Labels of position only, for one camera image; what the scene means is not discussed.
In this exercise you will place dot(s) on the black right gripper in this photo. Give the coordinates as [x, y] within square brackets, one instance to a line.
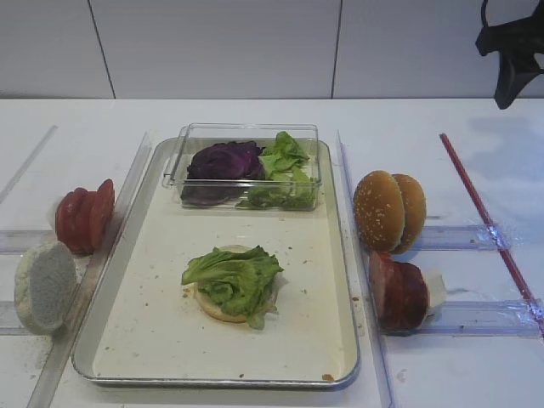
[517, 42]

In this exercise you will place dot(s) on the green lettuce leaf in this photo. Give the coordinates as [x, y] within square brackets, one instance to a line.
[238, 280]

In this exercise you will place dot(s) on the white cheese slice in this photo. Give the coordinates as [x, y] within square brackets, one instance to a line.
[436, 290]

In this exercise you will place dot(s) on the front meat patty slice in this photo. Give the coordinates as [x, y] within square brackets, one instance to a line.
[383, 287]

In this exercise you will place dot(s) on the rear meat patty slices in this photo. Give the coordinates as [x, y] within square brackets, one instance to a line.
[406, 298]

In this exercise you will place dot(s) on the green lettuce in container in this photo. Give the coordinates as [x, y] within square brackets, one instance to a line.
[290, 187]

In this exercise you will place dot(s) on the front tomato slice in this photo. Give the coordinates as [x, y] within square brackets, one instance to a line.
[101, 212]

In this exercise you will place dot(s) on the rear tomato slices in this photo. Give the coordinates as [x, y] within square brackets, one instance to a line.
[72, 220]

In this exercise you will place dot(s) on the white bread bun slice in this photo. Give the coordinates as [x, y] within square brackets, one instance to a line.
[44, 282]

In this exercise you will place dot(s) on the rear bun top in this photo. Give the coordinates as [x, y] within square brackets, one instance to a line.
[414, 202]

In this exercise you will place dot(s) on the upper right clear holder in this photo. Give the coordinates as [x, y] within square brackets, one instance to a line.
[473, 237]

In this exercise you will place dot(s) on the clear holder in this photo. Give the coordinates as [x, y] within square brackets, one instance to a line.
[18, 241]
[473, 237]
[518, 318]
[10, 324]

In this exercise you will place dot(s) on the front sesame bun top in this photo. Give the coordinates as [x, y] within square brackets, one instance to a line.
[379, 211]

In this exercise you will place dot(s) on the lower right clear holder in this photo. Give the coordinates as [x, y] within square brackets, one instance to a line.
[518, 318]

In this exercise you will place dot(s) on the red plastic strip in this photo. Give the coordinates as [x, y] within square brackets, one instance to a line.
[489, 217]

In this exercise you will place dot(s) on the purple cabbage leaves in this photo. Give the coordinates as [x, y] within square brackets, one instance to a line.
[222, 161]

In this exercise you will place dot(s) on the clear plastic container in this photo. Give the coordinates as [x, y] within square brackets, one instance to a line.
[198, 136]

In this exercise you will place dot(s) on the bottom bun slice on tray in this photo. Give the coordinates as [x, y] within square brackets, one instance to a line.
[212, 308]

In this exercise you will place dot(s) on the silver metal baking tray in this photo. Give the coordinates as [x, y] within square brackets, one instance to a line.
[145, 328]

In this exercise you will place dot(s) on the upper left clear holder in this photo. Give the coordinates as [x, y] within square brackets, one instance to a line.
[18, 241]

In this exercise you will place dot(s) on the lower left clear holder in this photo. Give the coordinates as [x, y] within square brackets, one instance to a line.
[10, 324]

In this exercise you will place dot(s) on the clear rail left of tray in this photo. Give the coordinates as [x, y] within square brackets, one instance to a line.
[63, 340]

